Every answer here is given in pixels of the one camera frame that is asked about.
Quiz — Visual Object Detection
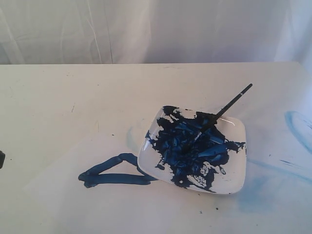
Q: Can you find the black paintbrush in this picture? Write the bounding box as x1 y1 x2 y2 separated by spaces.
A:
181 83 253 154

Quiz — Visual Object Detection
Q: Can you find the white paper sheet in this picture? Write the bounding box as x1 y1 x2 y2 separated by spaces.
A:
25 134 200 234

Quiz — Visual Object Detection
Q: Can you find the white backdrop curtain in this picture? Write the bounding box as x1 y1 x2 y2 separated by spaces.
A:
0 0 312 71

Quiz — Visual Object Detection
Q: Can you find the white square paint plate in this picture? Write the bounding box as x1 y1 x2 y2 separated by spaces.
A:
137 106 247 195

